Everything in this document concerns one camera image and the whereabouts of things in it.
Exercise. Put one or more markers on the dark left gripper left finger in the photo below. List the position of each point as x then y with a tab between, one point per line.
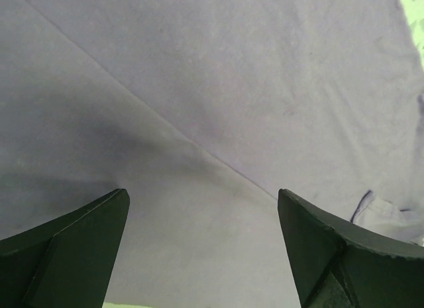
68	261

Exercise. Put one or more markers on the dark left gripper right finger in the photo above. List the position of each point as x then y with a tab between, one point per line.
335	263

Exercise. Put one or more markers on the lilac t shirt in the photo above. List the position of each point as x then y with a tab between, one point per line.
203	110

